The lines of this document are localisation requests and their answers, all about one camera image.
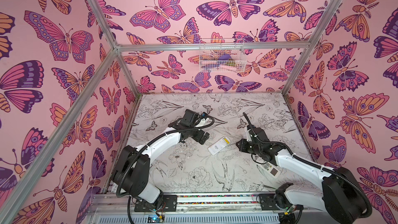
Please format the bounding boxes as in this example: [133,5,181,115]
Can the white remote control green buttons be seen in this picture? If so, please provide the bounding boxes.
[208,136,231,156]

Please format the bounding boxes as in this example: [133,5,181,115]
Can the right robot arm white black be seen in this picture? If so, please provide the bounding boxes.
[236,124,373,224]

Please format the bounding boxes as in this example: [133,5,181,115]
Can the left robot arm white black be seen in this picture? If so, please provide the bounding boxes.
[111,110,215,208]

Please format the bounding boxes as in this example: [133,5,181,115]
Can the white remote control with display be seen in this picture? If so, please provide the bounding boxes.
[258,162,281,179]

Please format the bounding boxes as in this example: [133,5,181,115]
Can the purple item in basket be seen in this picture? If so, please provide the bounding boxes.
[218,54,234,63]

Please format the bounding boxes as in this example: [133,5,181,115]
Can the green circuit board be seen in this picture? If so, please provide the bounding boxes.
[147,215,164,224]

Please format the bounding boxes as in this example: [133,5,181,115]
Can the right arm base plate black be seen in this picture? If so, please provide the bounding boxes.
[258,192,304,211]

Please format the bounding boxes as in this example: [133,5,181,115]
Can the white wire basket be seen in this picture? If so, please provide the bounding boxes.
[198,39,247,73]

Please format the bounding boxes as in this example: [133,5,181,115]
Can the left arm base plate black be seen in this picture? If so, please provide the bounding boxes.
[134,195,177,213]

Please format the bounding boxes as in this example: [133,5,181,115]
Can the aluminium front rail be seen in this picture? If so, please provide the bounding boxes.
[86,191,349,217]

